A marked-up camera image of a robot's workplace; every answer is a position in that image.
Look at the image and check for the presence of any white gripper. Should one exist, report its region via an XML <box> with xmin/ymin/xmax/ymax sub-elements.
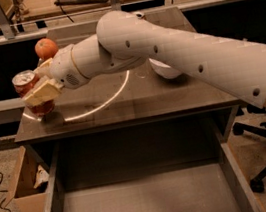
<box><xmin>22</xmin><ymin>44</ymin><xmax>89</xmax><ymax>107</ymax></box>

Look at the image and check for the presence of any red coke can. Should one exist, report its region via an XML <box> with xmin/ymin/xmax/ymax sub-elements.
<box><xmin>12</xmin><ymin>70</ymin><xmax>55</xmax><ymax>117</ymax></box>

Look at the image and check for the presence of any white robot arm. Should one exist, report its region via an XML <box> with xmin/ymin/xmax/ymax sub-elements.
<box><xmin>23</xmin><ymin>10</ymin><xmax>266</xmax><ymax>110</ymax></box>

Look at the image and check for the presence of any gold soda can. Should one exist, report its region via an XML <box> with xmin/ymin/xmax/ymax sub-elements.
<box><xmin>134</xmin><ymin>11</ymin><xmax>146</xmax><ymax>20</ymax></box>

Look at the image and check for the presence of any open grey top drawer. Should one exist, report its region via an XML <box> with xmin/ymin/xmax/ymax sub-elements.
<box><xmin>19</xmin><ymin>108</ymin><xmax>266</xmax><ymax>212</ymax></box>

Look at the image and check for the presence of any orange fruit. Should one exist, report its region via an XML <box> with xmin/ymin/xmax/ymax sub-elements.
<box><xmin>34</xmin><ymin>38</ymin><xmax>59</xmax><ymax>61</ymax></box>

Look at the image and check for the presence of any crumpled paper in box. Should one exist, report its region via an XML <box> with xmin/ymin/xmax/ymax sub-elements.
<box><xmin>33</xmin><ymin>165</ymin><xmax>49</xmax><ymax>189</ymax></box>

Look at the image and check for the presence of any white bowl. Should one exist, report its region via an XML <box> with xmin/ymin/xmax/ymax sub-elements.
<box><xmin>149</xmin><ymin>58</ymin><xmax>181</xmax><ymax>80</ymax></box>

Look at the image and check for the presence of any cardboard box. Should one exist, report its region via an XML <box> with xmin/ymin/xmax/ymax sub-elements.
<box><xmin>5</xmin><ymin>147</ymin><xmax>49</xmax><ymax>212</ymax></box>

